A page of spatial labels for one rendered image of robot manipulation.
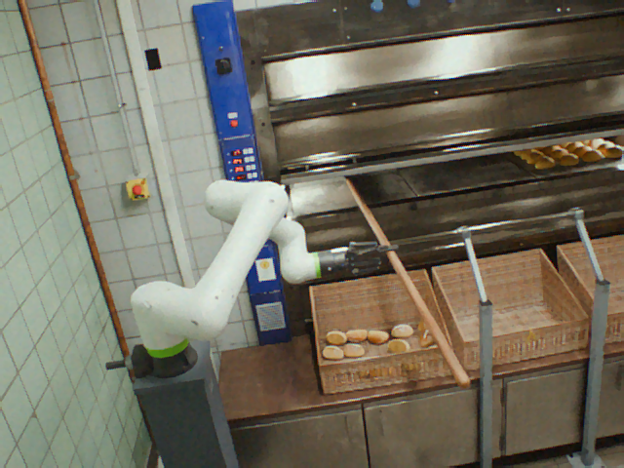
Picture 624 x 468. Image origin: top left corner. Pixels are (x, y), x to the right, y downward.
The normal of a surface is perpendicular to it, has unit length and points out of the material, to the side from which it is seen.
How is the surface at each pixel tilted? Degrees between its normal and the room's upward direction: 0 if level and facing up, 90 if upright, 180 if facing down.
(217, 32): 90
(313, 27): 92
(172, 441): 90
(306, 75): 69
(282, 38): 90
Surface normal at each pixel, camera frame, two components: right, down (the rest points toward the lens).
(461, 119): 0.02, 0.04
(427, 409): 0.07, 0.38
